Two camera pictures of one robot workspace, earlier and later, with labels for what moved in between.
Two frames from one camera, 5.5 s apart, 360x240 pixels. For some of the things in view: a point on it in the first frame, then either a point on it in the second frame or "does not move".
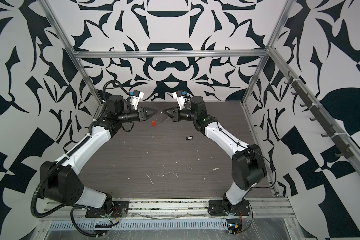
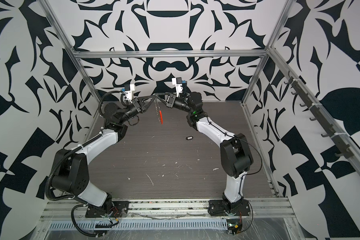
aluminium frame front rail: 191,210 does not move
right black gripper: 176,116 to 171,102
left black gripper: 142,116 to 139,104
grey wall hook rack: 346,150 does not move
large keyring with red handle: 161,118 to 158,111
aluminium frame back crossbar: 169,54 does not move
